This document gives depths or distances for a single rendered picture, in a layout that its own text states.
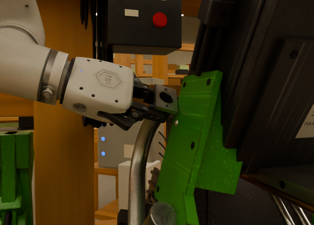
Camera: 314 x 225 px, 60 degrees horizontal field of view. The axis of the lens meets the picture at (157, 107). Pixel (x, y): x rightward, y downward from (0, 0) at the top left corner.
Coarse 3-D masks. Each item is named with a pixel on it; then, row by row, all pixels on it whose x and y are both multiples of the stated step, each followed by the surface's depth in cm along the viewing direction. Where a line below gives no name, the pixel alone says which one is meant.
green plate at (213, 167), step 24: (216, 72) 36; (192, 96) 41; (216, 96) 36; (192, 120) 39; (216, 120) 37; (168, 144) 45; (192, 144) 37; (216, 144) 38; (168, 168) 43; (192, 168) 35; (216, 168) 38; (240, 168) 39; (168, 192) 40; (192, 192) 35
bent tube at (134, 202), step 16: (160, 96) 47; (176, 96) 47; (176, 112) 45; (144, 128) 50; (144, 144) 51; (144, 160) 51; (144, 176) 50; (128, 192) 48; (144, 192) 47; (128, 208) 45; (144, 208) 45; (128, 224) 43
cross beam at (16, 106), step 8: (152, 88) 81; (176, 88) 84; (0, 96) 70; (8, 96) 71; (16, 96) 71; (0, 104) 70; (8, 104) 71; (16, 104) 71; (24, 104) 72; (32, 104) 72; (144, 104) 81; (0, 112) 70; (8, 112) 71; (16, 112) 71; (24, 112) 72; (32, 112) 72
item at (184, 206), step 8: (184, 192) 35; (176, 200) 36; (184, 200) 35; (192, 200) 35; (176, 208) 36; (184, 208) 34; (192, 208) 34; (184, 216) 33; (192, 216) 33; (184, 224) 33; (192, 224) 32
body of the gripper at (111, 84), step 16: (80, 64) 43; (96, 64) 44; (112, 64) 46; (80, 80) 40; (96, 80) 41; (112, 80) 43; (128, 80) 44; (64, 96) 39; (80, 96) 39; (96, 96) 40; (112, 96) 41; (128, 96) 42; (80, 112) 41; (96, 112) 41; (112, 112) 41
